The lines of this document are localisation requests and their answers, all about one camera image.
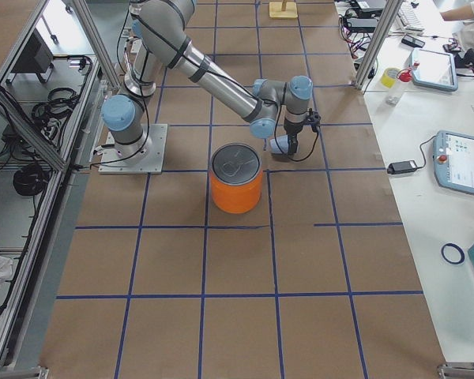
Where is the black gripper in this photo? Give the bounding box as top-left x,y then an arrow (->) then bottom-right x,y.
283,118 -> 303,155

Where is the light blue plastic cup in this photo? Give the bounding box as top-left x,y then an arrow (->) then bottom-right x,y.
269,135 -> 289,155

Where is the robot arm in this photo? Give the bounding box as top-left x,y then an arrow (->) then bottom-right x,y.
101,1 -> 320,164

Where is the wooden cup rack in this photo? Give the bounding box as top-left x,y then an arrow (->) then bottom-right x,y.
269,0 -> 298,19

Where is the orange cylindrical canister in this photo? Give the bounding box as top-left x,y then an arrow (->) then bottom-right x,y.
209,143 -> 263,214

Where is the yellow tape roll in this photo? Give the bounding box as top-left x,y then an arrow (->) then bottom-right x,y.
380,67 -> 400,88

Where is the black power adapter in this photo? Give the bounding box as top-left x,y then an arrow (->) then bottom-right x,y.
386,160 -> 423,175

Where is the blue teach pendant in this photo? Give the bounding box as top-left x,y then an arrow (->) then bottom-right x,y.
409,47 -> 458,92
433,130 -> 474,195

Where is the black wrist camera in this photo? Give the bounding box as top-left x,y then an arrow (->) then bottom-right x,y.
306,108 -> 321,129

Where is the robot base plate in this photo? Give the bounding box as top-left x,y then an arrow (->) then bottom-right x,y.
98,122 -> 168,174

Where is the aluminium frame post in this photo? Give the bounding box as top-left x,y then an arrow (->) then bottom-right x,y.
353,0 -> 402,89

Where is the blue tape ring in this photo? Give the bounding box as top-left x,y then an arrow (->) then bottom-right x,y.
441,242 -> 466,265

